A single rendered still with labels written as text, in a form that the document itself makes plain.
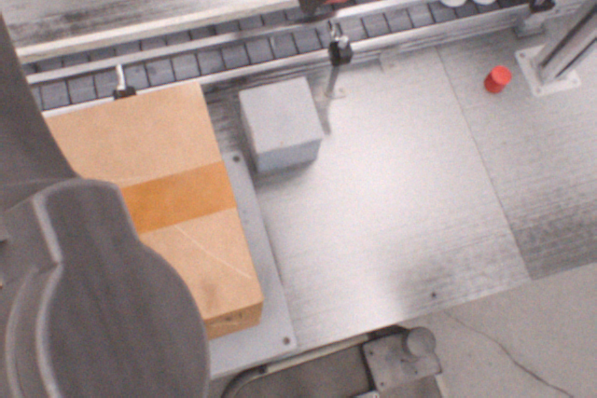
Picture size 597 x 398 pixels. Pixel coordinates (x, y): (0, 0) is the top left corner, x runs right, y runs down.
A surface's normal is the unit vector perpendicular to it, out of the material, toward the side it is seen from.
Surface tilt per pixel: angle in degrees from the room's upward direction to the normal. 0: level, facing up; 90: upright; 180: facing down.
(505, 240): 0
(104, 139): 0
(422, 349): 0
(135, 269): 56
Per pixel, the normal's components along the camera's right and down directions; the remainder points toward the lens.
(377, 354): 0.07, -0.32
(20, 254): -0.40, 0.07
